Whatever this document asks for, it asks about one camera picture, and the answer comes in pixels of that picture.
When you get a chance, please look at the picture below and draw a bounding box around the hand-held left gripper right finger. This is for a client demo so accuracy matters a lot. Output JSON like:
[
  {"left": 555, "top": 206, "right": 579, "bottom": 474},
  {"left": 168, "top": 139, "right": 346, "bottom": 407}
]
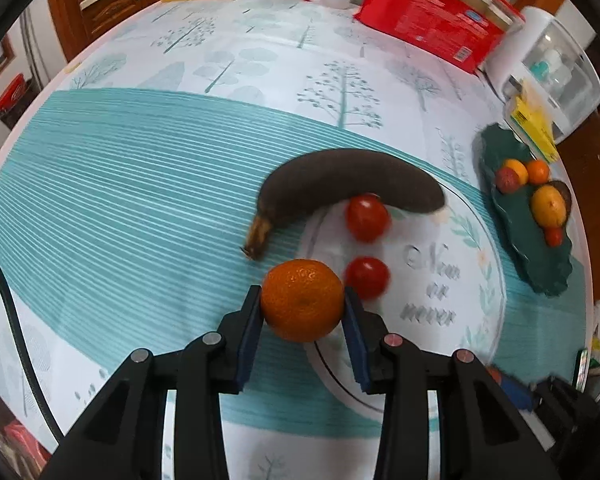
[{"left": 342, "top": 286, "right": 564, "bottom": 480}]

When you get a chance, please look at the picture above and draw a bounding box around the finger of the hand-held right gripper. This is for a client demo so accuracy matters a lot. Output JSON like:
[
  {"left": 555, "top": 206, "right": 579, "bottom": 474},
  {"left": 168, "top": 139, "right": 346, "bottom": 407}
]
[{"left": 495, "top": 367, "right": 537, "bottom": 412}]

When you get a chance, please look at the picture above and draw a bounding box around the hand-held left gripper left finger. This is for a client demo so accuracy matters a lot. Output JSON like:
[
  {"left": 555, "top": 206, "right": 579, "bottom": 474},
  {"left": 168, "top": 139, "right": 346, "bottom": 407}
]
[{"left": 40, "top": 285, "right": 264, "bottom": 480}]

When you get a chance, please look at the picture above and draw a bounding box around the dark green scalloped plate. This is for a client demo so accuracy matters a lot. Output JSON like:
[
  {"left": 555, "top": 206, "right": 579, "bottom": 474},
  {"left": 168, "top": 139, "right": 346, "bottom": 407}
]
[{"left": 472, "top": 122, "right": 574, "bottom": 297}]

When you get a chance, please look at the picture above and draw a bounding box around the large yellow-orange orange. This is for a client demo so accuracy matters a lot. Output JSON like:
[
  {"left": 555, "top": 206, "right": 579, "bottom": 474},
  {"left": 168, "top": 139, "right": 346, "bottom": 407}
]
[{"left": 530, "top": 185, "right": 567, "bottom": 229}]

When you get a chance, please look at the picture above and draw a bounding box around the dark brown avocado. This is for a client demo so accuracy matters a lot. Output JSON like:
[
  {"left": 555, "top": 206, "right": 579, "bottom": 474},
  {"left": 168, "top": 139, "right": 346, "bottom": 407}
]
[{"left": 550, "top": 180, "right": 574, "bottom": 216}]

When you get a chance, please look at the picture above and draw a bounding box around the dark red plum bottom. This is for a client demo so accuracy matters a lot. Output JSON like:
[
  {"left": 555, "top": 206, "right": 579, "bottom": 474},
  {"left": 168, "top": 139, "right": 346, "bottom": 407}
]
[{"left": 494, "top": 167, "right": 518, "bottom": 195}]

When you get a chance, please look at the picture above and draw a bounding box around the small orange tangerine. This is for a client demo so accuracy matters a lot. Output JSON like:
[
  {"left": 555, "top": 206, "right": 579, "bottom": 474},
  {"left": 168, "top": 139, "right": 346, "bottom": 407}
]
[{"left": 502, "top": 159, "right": 530, "bottom": 186}]

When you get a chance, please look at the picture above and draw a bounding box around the green lit small screen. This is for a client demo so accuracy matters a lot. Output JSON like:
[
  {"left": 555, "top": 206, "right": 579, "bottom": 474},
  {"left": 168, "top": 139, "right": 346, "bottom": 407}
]
[{"left": 576, "top": 347, "right": 591, "bottom": 390}]

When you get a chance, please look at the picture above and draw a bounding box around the dark overripe banana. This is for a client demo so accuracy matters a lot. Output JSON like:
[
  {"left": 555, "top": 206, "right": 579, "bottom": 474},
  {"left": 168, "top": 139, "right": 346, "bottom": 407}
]
[{"left": 242, "top": 149, "right": 447, "bottom": 261}]

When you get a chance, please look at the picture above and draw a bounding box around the tall wooden cabinet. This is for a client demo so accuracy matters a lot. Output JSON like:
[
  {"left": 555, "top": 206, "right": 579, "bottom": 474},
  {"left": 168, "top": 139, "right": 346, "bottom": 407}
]
[{"left": 555, "top": 115, "right": 600, "bottom": 302}]

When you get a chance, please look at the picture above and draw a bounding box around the yellow tissue pack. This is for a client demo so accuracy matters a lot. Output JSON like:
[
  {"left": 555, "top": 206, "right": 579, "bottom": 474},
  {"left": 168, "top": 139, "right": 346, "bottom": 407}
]
[{"left": 509, "top": 94, "right": 562, "bottom": 164}]

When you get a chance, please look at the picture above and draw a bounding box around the white storage case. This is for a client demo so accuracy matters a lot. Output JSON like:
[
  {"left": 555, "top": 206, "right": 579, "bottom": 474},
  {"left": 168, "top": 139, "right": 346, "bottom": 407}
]
[{"left": 481, "top": 6, "right": 600, "bottom": 144}]

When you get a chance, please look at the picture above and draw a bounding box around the red paper cup package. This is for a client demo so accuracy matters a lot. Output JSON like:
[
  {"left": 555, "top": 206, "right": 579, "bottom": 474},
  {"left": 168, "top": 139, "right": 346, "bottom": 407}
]
[{"left": 354, "top": 0, "right": 526, "bottom": 75}]

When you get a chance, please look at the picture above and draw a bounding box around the red lid container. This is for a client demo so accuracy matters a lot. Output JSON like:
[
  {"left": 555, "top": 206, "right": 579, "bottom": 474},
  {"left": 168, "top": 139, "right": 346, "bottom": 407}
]
[{"left": 0, "top": 74, "right": 34, "bottom": 129}]

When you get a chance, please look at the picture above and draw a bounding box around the wooden kitchen cabinet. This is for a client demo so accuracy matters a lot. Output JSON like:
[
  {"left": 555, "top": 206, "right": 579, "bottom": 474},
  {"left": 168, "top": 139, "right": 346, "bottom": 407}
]
[{"left": 47, "top": 0, "right": 201, "bottom": 52}]

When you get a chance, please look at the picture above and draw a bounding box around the black cable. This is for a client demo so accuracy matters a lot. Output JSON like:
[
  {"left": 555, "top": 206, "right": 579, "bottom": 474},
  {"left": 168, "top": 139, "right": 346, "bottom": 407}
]
[{"left": 0, "top": 242, "right": 64, "bottom": 444}]

